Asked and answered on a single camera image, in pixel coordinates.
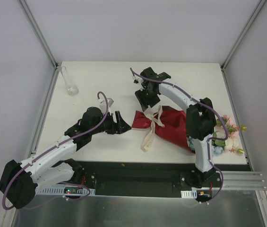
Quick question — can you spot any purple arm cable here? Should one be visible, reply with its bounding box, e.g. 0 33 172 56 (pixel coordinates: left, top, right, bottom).
1 92 111 211
129 67 230 205

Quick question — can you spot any white slotted cable duct left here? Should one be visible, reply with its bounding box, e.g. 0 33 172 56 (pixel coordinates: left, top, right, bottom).
37 186 95 196

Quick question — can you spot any cream ribbon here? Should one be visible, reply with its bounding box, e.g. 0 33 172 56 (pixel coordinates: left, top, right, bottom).
141 105 165 152

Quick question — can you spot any white slotted cable duct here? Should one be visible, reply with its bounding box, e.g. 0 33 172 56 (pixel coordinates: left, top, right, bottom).
181 188 212 199
37 186 95 196

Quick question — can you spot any white slotted cable duct right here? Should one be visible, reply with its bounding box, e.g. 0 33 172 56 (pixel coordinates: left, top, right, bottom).
181 188 212 199

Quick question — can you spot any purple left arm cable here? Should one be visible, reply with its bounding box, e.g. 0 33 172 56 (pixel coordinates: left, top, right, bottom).
1 92 111 211

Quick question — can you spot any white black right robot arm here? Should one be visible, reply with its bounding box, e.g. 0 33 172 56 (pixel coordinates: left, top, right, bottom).
130 67 216 188

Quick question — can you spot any aluminium frame post left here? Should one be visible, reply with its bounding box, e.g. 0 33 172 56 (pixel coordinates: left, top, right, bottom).
18 0 58 68

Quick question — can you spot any clear glass flask vase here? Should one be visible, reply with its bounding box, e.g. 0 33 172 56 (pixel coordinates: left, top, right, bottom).
61 66 79 96

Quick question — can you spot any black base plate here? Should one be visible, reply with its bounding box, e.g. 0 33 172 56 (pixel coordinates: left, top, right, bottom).
26 159 253 196

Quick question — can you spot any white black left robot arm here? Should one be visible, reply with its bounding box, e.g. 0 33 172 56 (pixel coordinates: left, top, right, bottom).
0 107 131 210

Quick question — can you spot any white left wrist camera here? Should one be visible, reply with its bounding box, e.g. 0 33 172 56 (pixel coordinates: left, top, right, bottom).
98 98 114 114

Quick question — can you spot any aluminium frame post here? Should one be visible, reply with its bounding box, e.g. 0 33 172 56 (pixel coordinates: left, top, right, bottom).
221 0 267 72
18 0 58 68

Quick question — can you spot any aluminium rail right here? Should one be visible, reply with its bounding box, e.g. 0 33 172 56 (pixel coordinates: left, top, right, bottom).
223 171 267 191

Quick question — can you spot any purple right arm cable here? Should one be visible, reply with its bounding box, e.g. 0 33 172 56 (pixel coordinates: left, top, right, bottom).
129 67 230 205

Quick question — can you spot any aluminium frame post right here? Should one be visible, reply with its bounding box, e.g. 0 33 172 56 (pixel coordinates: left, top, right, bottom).
221 0 267 72

